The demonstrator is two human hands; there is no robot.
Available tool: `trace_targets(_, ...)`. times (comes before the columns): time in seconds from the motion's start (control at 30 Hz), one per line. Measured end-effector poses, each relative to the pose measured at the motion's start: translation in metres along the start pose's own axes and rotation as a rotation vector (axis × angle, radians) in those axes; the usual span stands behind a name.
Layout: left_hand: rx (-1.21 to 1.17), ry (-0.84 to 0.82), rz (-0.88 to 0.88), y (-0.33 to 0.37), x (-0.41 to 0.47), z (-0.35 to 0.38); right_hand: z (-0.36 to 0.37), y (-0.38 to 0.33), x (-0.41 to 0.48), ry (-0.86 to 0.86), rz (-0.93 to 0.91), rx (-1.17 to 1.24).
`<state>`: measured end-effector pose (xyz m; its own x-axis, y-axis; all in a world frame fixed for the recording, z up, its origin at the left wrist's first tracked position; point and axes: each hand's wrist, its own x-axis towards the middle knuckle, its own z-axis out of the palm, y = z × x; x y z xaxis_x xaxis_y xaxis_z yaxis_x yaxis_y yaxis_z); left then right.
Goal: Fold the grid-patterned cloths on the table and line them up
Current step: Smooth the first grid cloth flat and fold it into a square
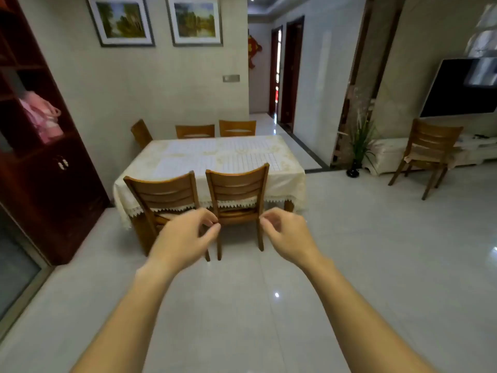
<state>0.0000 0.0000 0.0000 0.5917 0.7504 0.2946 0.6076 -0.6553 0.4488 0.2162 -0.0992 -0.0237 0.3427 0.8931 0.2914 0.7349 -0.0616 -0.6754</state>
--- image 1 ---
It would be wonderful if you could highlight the person's right hand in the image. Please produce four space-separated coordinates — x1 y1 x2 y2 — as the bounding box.
258 207 325 274

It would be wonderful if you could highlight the person's left hand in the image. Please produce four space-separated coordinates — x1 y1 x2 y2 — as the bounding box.
147 207 223 275

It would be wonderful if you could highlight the person's right forearm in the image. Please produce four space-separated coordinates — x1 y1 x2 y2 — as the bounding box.
299 254 440 373

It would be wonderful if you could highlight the person's left forearm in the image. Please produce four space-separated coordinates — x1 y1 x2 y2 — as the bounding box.
69 256 183 373

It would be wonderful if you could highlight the wooden dining chair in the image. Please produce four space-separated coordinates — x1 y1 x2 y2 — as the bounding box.
218 119 257 138
130 119 154 150
175 124 216 139
388 118 465 202
206 163 271 262
123 170 211 263

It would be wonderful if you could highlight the table with cream floral tablecloth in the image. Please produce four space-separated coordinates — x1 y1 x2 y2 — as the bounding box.
112 135 308 257

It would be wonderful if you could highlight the green decorative plant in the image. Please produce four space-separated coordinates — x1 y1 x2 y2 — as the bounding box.
347 106 381 167

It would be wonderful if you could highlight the white television console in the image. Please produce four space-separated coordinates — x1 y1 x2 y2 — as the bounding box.
367 134 497 176

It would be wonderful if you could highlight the dark red shelf cabinet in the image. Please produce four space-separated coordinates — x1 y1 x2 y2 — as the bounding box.
0 0 112 266

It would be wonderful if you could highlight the dark red wooden door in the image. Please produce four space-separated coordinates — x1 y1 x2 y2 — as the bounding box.
279 15 305 131

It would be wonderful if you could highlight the glass sliding door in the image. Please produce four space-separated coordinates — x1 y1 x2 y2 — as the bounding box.
0 204 53 340

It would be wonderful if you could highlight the white framed television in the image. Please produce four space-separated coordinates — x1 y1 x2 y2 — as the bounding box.
418 56 497 120

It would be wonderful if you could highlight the framed landscape painting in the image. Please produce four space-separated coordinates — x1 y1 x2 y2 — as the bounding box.
165 0 224 47
85 0 156 48

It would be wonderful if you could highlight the red knot wall decoration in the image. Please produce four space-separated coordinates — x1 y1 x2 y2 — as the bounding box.
247 30 263 69

